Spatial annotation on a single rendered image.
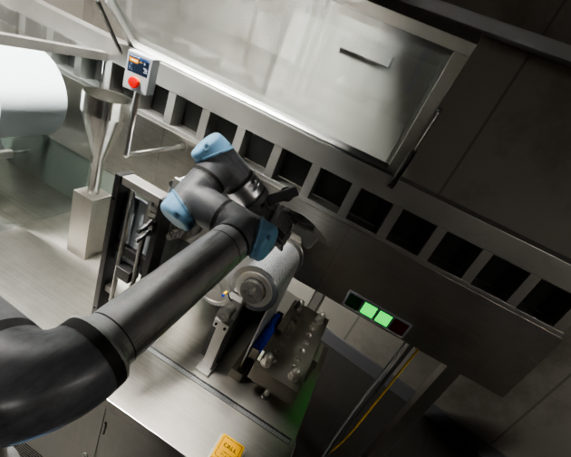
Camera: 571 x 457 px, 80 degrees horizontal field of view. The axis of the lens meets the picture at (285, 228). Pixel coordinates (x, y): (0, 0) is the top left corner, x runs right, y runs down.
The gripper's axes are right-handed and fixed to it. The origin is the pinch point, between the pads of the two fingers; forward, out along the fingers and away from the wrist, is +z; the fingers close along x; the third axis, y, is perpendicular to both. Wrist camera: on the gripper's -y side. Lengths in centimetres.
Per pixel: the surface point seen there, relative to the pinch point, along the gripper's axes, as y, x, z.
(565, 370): -67, 28, 207
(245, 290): 9.2, -22.5, 5.7
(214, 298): 11.5, -36.7, 6.5
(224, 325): 18.7, -29.3, 9.6
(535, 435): -37, 6, 245
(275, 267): -1.1, -18.3, 8.5
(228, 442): 44, -27, 27
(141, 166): -29, -80, -29
